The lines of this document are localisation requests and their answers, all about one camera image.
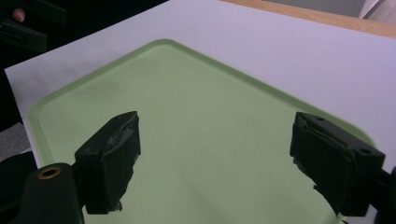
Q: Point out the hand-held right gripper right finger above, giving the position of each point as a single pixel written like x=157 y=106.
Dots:
x=336 y=161

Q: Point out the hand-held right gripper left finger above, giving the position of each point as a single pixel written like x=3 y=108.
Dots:
x=102 y=168

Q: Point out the light green plastic tray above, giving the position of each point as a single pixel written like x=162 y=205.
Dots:
x=199 y=118

